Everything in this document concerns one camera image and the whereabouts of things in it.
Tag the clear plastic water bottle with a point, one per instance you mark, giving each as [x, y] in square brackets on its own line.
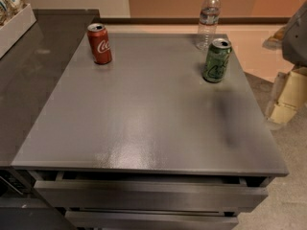
[208, 21]

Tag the lower steel drawer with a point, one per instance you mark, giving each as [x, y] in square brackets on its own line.
[138, 221]

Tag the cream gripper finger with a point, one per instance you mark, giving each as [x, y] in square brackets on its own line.
[289, 94]

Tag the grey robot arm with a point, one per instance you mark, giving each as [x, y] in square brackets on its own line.
[291, 39]

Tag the snack packets in box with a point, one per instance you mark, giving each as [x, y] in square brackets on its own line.
[10, 8]

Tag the white snack box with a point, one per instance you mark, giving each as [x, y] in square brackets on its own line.
[15, 28]

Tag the dark grey side counter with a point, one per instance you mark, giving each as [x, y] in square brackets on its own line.
[29, 72]

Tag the steel drawer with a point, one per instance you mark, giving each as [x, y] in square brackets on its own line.
[138, 221]
[151, 192]

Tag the upper steel drawer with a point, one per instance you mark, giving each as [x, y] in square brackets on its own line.
[151, 192]

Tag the green soda can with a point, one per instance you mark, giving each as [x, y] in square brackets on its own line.
[217, 60]

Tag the red coke can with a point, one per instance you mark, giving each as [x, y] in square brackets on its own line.
[99, 43]

